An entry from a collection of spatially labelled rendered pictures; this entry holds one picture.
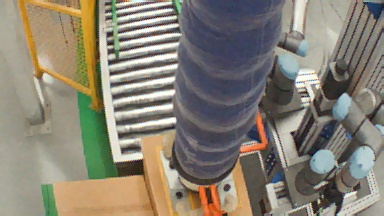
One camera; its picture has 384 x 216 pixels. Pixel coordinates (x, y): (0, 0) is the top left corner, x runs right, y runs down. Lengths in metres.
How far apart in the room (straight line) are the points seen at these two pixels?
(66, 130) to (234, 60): 2.32
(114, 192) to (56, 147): 0.95
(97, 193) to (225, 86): 1.40
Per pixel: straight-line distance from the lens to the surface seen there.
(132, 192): 2.22
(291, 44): 1.58
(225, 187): 1.65
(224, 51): 0.86
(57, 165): 2.96
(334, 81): 1.54
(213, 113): 1.05
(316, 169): 1.60
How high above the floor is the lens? 2.61
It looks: 57 degrees down
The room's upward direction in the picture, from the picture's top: 7 degrees clockwise
